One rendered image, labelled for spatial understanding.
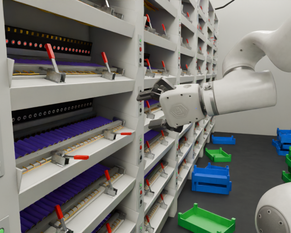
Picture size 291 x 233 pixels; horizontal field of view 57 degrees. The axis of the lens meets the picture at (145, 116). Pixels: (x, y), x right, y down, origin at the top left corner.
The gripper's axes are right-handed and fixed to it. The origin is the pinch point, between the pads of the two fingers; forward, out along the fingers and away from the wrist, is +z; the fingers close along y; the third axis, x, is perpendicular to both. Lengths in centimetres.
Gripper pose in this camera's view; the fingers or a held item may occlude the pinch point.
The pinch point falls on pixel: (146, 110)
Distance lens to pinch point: 72.6
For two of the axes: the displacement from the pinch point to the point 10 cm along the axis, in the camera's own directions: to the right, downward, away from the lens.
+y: 3.4, 8.0, 5.0
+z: -9.2, 1.6, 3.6
